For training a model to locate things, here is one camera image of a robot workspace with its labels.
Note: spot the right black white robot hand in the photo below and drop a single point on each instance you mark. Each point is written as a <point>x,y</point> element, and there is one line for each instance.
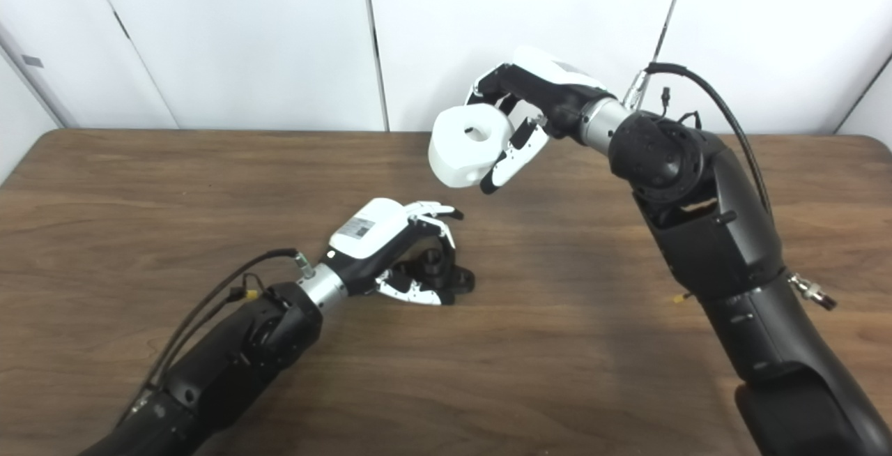
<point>557,90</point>

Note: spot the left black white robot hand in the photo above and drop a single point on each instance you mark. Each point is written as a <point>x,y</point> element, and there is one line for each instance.
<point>366,229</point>

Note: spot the black plastic holder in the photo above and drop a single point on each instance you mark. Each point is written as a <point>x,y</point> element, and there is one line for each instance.
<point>460,280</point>

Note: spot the round white plastic piece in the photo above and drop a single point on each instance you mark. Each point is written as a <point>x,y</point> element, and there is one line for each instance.
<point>453,153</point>

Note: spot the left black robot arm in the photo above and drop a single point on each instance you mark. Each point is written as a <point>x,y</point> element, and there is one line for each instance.
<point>230,358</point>

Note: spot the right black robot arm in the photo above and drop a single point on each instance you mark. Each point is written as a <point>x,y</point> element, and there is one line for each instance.
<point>718,233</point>

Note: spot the small grey wall label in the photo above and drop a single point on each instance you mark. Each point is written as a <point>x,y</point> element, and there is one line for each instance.
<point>32,61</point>

